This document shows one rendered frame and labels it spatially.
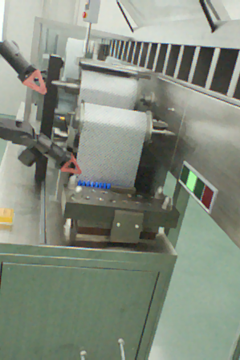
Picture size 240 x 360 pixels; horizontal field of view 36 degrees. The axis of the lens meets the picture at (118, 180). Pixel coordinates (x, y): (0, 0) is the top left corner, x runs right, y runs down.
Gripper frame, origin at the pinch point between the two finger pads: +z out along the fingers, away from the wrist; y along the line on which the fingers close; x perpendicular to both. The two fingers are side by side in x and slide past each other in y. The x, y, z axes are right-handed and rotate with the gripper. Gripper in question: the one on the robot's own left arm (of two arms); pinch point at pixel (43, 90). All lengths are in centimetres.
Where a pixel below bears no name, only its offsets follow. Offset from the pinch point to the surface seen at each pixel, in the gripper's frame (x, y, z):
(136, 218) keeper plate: -3, 26, 48
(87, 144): -0.8, 4.6, 23.6
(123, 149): 8.0, 4.6, 33.9
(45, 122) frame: -11.1, -28.6, 13.0
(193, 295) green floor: -23, -71, 179
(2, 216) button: -36.9, 17.4, 20.2
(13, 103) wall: -100, -553, 30
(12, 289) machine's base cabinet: -48, 29, 38
